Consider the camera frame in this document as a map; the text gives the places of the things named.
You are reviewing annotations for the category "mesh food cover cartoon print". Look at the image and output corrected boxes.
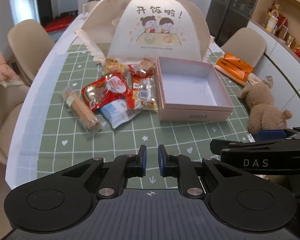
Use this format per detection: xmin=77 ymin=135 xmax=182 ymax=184
xmin=75 ymin=0 xmax=215 ymax=63

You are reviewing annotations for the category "white jug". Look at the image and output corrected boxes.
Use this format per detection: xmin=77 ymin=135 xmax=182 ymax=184
xmin=82 ymin=0 xmax=98 ymax=15

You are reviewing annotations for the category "small red snack packet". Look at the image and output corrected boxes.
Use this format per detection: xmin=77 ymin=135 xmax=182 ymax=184
xmin=128 ymin=64 xmax=155 ymax=79

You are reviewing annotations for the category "brown teddy bear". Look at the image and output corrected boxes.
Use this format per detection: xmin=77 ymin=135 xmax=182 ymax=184
xmin=237 ymin=76 xmax=293 ymax=135

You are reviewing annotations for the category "pink cardboard box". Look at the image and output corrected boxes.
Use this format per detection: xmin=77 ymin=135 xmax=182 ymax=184
xmin=156 ymin=56 xmax=235 ymax=122

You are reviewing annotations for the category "orange tissue pack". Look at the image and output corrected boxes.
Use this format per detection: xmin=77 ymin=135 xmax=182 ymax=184
xmin=214 ymin=52 xmax=255 ymax=84

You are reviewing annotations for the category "blue and white snack packet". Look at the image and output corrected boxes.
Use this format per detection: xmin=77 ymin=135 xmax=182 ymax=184
xmin=99 ymin=99 xmax=138 ymax=130

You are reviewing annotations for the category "large red snack packet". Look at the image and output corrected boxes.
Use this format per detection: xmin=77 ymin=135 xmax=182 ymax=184
xmin=81 ymin=72 xmax=131 ymax=111

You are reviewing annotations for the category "yellow snack packet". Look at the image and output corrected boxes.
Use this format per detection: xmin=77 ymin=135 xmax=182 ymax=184
xmin=102 ymin=58 xmax=128 ymax=77

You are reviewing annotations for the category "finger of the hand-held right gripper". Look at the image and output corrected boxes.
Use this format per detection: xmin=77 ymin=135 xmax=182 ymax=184
xmin=210 ymin=138 xmax=291 ymax=156
xmin=255 ymin=127 xmax=300 ymax=141

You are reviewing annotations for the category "small brown snack packet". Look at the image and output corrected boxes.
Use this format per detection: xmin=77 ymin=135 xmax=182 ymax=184
xmin=139 ymin=58 xmax=157 ymax=73

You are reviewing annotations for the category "beige chair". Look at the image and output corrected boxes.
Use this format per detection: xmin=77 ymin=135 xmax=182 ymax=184
xmin=0 ymin=79 xmax=31 ymax=166
xmin=220 ymin=27 xmax=268 ymax=66
xmin=7 ymin=19 xmax=56 ymax=86

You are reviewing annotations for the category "green checked table mat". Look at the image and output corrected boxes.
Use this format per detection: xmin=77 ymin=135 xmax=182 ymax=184
xmin=36 ymin=42 xmax=256 ymax=189

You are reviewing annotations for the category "clear-wrapped biscuit roll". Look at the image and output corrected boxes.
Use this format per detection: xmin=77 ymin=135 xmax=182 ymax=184
xmin=61 ymin=86 xmax=102 ymax=133

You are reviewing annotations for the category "pink cloth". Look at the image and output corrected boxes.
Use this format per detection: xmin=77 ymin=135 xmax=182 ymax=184
xmin=0 ymin=50 xmax=25 ymax=87

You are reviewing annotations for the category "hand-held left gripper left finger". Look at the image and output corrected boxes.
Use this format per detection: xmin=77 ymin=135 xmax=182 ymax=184
xmin=61 ymin=145 xmax=147 ymax=199

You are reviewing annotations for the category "clear packet of red snacks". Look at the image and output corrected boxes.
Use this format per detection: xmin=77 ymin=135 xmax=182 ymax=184
xmin=126 ymin=76 xmax=159 ymax=112

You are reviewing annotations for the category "dark glass cabinet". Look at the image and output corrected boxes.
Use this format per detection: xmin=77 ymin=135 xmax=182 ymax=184
xmin=207 ymin=0 xmax=266 ymax=48

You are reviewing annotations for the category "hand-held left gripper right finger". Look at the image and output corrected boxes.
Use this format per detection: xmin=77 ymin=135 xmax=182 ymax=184
xmin=158 ymin=144 xmax=241 ymax=199

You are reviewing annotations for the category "wooden shelf cabinet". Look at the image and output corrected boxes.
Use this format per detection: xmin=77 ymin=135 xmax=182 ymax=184
xmin=249 ymin=0 xmax=300 ymax=76

